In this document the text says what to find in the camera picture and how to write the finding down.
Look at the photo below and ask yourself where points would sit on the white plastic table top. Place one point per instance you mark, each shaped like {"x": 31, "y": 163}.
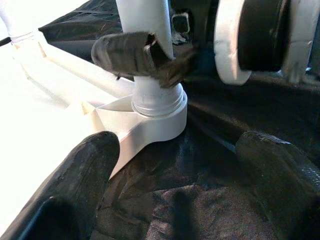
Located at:
{"x": 37, "y": 112}

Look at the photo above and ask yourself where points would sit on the black plastic table cover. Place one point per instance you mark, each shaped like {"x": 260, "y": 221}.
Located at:
{"x": 200, "y": 200}

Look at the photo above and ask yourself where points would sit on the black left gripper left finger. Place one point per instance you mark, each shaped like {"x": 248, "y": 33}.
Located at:
{"x": 70, "y": 190}

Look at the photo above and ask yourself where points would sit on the white plastic table leg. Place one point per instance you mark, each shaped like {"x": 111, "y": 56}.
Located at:
{"x": 15, "y": 20}
{"x": 140, "y": 15}

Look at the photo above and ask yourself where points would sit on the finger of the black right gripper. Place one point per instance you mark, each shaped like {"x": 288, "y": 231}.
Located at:
{"x": 122, "y": 55}

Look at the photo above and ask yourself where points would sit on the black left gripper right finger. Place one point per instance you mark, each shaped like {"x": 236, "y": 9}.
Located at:
{"x": 280, "y": 187}

